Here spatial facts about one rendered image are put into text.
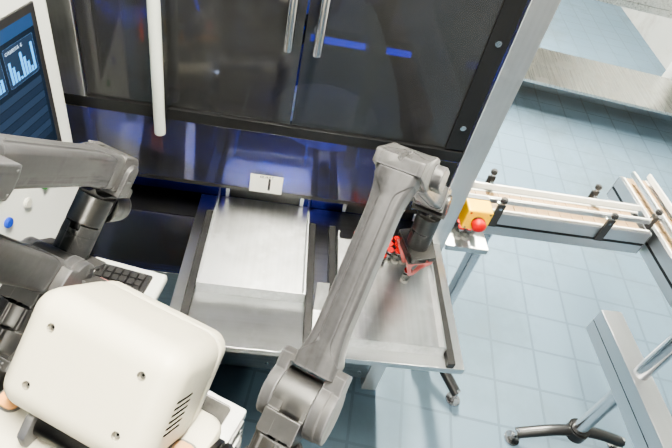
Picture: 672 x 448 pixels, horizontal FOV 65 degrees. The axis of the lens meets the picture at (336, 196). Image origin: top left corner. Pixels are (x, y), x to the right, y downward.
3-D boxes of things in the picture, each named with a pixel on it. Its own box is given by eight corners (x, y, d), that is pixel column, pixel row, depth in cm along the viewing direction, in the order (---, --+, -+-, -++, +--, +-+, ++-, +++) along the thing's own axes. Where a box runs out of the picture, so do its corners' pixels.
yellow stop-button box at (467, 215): (456, 210, 153) (464, 192, 148) (479, 214, 154) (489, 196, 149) (460, 229, 147) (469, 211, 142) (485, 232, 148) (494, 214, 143)
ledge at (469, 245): (437, 216, 165) (439, 211, 163) (477, 221, 166) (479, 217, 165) (444, 249, 154) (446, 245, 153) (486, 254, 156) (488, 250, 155)
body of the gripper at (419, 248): (420, 232, 135) (428, 212, 131) (435, 262, 129) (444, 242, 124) (397, 233, 134) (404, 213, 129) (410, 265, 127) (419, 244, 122)
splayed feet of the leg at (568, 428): (501, 427, 209) (515, 411, 200) (616, 437, 215) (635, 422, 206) (506, 448, 203) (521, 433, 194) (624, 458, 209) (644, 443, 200)
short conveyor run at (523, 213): (436, 230, 162) (452, 193, 152) (429, 197, 174) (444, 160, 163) (638, 257, 171) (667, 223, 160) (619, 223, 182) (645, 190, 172)
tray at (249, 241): (219, 195, 151) (219, 186, 148) (308, 207, 154) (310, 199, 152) (195, 291, 126) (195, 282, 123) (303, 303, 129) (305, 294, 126)
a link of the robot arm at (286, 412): (249, 439, 69) (285, 460, 67) (283, 365, 71) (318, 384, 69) (272, 430, 77) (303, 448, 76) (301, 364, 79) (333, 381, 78)
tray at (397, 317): (336, 238, 147) (338, 229, 145) (425, 250, 150) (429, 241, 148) (334, 344, 122) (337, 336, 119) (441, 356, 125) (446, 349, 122)
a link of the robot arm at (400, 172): (377, 118, 75) (444, 141, 72) (390, 146, 88) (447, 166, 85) (248, 416, 71) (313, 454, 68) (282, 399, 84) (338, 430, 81)
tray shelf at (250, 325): (201, 198, 151) (201, 193, 150) (434, 229, 160) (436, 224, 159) (160, 345, 116) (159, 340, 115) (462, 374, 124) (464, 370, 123)
